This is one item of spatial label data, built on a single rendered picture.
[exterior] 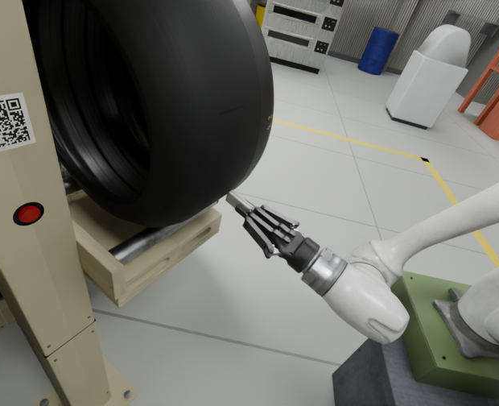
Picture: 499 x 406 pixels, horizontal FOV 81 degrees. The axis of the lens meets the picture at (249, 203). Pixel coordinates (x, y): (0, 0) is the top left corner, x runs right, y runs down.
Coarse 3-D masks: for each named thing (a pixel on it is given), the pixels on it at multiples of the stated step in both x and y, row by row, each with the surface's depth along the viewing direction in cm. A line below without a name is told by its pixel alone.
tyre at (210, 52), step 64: (64, 0) 63; (128, 0) 39; (192, 0) 43; (64, 64) 73; (128, 64) 42; (192, 64) 42; (256, 64) 52; (64, 128) 76; (128, 128) 89; (192, 128) 45; (256, 128) 56; (128, 192) 80; (192, 192) 52
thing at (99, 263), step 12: (84, 240) 60; (84, 252) 60; (96, 252) 58; (108, 252) 59; (84, 264) 63; (96, 264) 59; (108, 264) 57; (120, 264) 58; (96, 276) 62; (108, 276) 58; (120, 276) 59; (108, 288) 61; (120, 288) 61
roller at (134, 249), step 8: (208, 208) 83; (176, 224) 74; (184, 224) 77; (144, 232) 68; (152, 232) 69; (160, 232) 70; (168, 232) 72; (128, 240) 66; (136, 240) 66; (144, 240) 67; (152, 240) 69; (160, 240) 71; (112, 248) 64; (120, 248) 64; (128, 248) 64; (136, 248) 66; (144, 248) 67; (120, 256) 63; (128, 256) 64; (136, 256) 66
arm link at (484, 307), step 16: (496, 272) 78; (480, 288) 80; (496, 288) 76; (464, 304) 84; (480, 304) 79; (496, 304) 75; (464, 320) 84; (480, 320) 79; (496, 320) 75; (480, 336) 80; (496, 336) 76
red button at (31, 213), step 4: (24, 208) 47; (28, 208) 47; (32, 208) 48; (36, 208) 49; (20, 212) 47; (24, 212) 47; (28, 212) 48; (32, 212) 48; (36, 212) 49; (20, 216) 47; (24, 216) 47; (28, 216) 48; (32, 216) 49; (36, 216) 49; (20, 220) 47; (24, 220) 48; (28, 220) 48; (32, 220) 49
